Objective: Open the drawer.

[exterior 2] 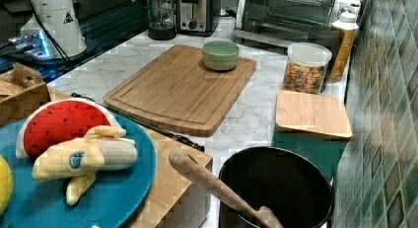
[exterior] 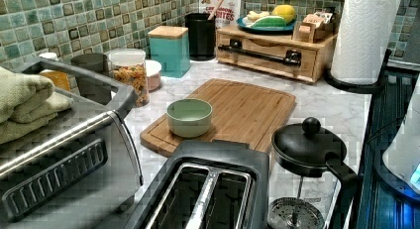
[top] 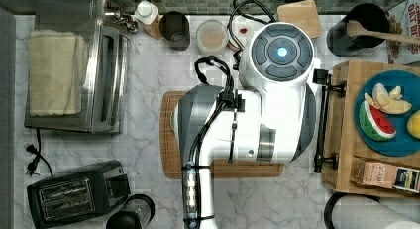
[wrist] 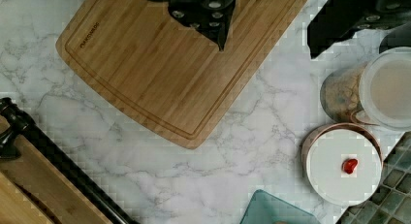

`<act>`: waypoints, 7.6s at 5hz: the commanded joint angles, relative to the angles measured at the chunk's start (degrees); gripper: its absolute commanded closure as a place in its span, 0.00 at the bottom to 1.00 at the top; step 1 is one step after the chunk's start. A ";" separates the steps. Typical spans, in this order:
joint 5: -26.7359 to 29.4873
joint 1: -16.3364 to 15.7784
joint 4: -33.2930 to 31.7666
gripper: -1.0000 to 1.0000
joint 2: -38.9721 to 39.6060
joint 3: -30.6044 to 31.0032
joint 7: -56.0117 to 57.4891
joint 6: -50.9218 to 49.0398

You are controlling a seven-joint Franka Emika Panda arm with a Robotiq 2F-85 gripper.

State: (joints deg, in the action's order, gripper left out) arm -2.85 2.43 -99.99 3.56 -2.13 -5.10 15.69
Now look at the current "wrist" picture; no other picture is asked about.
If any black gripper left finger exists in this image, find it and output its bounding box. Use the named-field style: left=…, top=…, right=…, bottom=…
left=147, top=0, right=236, bottom=51

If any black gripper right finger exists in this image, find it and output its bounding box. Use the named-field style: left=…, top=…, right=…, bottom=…
left=307, top=0, right=411, bottom=58

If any black drawer handle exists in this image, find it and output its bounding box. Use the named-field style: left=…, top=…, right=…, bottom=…
left=1, top=97, right=139, bottom=224

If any wooden drawer organizer box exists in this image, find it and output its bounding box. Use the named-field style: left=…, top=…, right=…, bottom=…
left=0, top=115, right=114, bottom=224

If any clear pasta jar white lid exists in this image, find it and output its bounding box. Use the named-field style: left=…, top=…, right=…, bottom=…
left=320, top=47, right=410, bottom=132

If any bamboo cutting board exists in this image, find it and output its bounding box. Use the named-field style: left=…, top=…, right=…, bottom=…
left=56, top=0, right=307, bottom=148

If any pink canister white lid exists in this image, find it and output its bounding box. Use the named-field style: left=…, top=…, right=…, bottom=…
left=301, top=123, right=383, bottom=207

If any teal canister wooden lid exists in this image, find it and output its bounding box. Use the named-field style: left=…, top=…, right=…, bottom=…
left=239, top=189, right=320, bottom=224

